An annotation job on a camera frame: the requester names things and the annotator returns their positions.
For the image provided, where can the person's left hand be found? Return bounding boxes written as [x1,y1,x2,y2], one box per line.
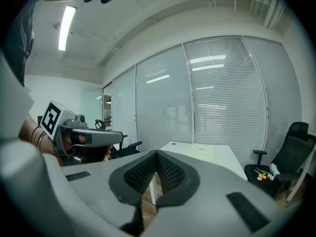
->
[61,131,75,156]

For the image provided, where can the black wrist bands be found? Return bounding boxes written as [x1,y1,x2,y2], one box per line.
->
[31,125,48,149]

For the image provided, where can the person's black shirt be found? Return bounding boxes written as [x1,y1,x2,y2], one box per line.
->
[3,0,35,88]

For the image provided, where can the person's left forearm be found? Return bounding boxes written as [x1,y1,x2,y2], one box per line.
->
[17,114,62,158]

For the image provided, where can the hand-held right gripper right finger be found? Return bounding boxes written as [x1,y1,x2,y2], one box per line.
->
[145,149,286,237]

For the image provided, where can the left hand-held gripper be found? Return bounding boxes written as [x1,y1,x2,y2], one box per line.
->
[39,100,124,167]

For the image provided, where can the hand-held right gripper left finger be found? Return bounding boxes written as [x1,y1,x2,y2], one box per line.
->
[61,149,158,237]

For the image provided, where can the black mesh office chair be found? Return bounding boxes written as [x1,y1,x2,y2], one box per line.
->
[243,121,316,199]

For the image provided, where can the white table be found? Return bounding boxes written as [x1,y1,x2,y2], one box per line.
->
[148,141,248,206]

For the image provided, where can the long ceiling light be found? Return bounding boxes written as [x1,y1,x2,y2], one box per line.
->
[58,5,78,52]

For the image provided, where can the pale soft toy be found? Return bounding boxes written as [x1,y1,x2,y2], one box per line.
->
[269,163,281,176]

